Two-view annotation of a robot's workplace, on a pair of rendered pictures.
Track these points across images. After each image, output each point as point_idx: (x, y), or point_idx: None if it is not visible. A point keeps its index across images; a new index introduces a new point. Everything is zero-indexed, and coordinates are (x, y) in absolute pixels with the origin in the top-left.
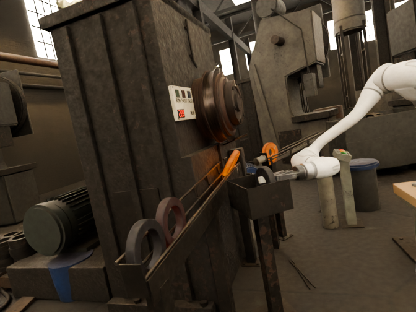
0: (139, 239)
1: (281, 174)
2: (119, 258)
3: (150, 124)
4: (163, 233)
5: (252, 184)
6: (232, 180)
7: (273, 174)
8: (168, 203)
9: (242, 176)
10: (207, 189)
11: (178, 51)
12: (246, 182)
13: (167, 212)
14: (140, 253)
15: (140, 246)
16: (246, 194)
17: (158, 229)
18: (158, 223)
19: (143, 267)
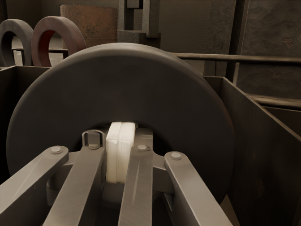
0: (0, 32)
1: (63, 192)
2: (20, 47)
3: None
4: (29, 52)
5: (253, 171)
6: (227, 87)
7: (19, 102)
8: (43, 21)
9: (246, 95)
10: (268, 96)
11: None
12: (243, 133)
13: (39, 31)
14: (0, 45)
15: (0, 39)
16: (27, 85)
17: (22, 41)
18: (24, 35)
19: (2, 61)
